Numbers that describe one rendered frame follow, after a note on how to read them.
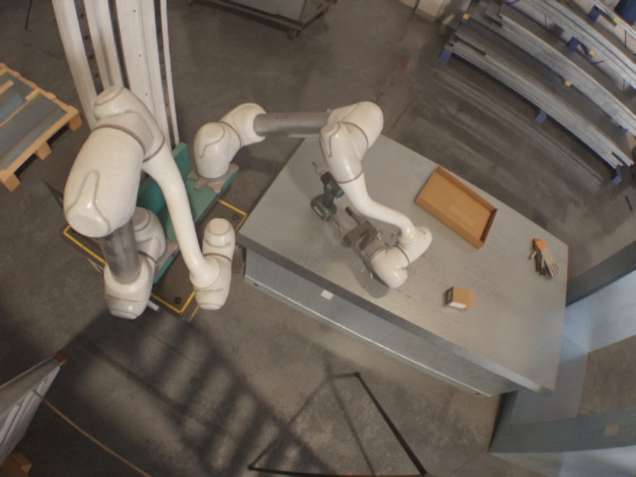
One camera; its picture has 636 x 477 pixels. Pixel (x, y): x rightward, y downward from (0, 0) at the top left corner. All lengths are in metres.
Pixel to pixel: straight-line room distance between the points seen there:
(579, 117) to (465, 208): 3.17
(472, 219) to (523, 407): 1.31
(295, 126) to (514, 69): 3.63
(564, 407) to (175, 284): 2.66
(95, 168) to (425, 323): 1.37
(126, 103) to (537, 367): 1.95
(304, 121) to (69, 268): 1.72
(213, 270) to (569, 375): 2.58
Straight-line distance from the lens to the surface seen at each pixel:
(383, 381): 2.19
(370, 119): 1.24
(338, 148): 1.12
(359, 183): 1.20
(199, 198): 1.62
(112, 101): 0.79
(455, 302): 1.66
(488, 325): 1.80
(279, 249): 1.54
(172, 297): 1.82
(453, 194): 2.05
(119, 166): 0.71
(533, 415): 2.66
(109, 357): 2.18
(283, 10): 3.88
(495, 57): 4.65
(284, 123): 1.43
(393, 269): 1.46
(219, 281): 1.10
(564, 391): 2.91
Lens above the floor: 2.02
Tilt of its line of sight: 60 degrees down
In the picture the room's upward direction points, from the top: 23 degrees clockwise
